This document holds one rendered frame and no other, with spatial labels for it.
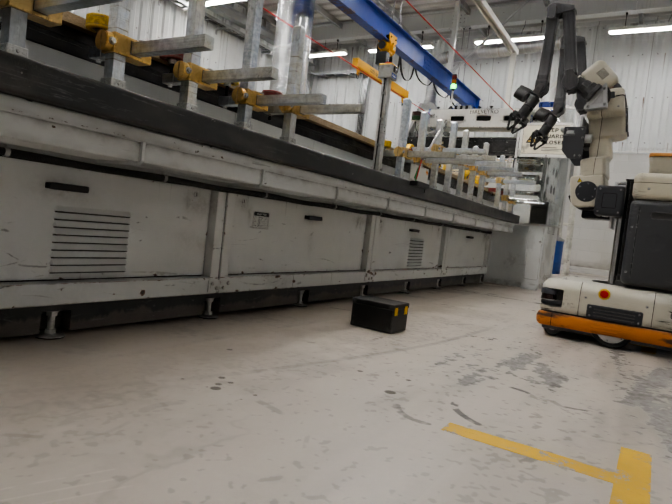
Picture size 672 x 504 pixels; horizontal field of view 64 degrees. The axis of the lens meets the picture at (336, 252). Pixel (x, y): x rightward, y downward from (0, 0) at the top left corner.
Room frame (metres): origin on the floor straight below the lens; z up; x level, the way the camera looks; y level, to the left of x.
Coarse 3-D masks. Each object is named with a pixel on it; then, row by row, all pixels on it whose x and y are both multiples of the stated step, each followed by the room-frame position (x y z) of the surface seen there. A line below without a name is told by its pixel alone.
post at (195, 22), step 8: (192, 0) 1.59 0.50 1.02; (200, 0) 1.59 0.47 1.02; (192, 8) 1.59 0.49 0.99; (200, 8) 1.59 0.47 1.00; (192, 16) 1.58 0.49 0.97; (200, 16) 1.59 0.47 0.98; (192, 24) 1.58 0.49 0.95; (200, 24) 1.60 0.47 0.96; (192, 32) 1.58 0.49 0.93; (200, 32) 1.60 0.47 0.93; (184, 56) 1.59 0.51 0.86; (192, 56) 1.58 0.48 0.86; (200, 56) 1.61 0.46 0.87; (184, 88) 1.59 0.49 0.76; (192, 88) 1.59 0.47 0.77; (184, 96) 1.58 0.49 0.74; (192, 96) 1.59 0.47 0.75
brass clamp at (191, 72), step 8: (176, 64) 1.57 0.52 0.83; (184, 64) 1.55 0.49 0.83; (192, 64) 1.57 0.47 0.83; (176, 72) 1.57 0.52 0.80; (184, 72) 1.55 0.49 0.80; (192, 72) 1.58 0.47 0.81; (200, 72) 1.60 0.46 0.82; (184, 80) 1.59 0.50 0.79; (192, 80) 1.58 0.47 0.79; (200, 80) 1.60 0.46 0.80; (200, 88) 1.67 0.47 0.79; (208, 88) 1.65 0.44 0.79; (216, 88) 1.66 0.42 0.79
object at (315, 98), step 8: (224, 96) 1.90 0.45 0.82; (264, 96) 1.81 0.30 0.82; (272, 96) 1.79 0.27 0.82; (280, 96) 1.77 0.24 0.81; (288, 96) 1.76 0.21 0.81; (296, 96) 1.74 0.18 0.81; (304, 96) 1.72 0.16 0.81; (312, 96) 1.71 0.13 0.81; (320, 96) 1.69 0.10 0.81; (224, 104) 1.90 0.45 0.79; (232, 104) 1.88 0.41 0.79; (264, 104) 1.81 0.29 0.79; (272, 104) 1.80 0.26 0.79; (280, 104) 1.78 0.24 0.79; (288, 104) 1.77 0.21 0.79; (296, 104) 1.76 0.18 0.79; (304, 104) 1.74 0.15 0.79; (312, 104) 1.73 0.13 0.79; (320, 104) 1.71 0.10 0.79
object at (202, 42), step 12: (192, 36) 1.28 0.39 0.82; (204, 36) 1.26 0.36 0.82; (96, 48) 1.47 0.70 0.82; (132, 48) 1.39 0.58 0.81; (144, 48) 1.37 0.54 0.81; (156, 48) 1.35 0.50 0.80; (168, 48) 1.32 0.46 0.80; (180, 48) 1.30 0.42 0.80; (192, 48) 1.29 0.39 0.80; (204, 48) 1.28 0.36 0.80; (96, 60) 1.48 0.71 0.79
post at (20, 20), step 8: (8, 8) 1.15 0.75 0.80; (8, 16) 1.15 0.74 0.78; (16, 16) 1.16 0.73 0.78; (24, 16) 1.17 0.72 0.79; (8, 24) 1.15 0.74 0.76; (16, 24) 1.16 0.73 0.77; (24, 24) 1.17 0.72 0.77; (8, 32) 1.15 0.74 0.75; (16, 32) 1.16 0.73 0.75; (24, 32) 1.18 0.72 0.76; (0, 40) 1.17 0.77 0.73; (8, 40) 1.15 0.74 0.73; (16, 40) 1.16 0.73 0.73; (24, 40) 1.18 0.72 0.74
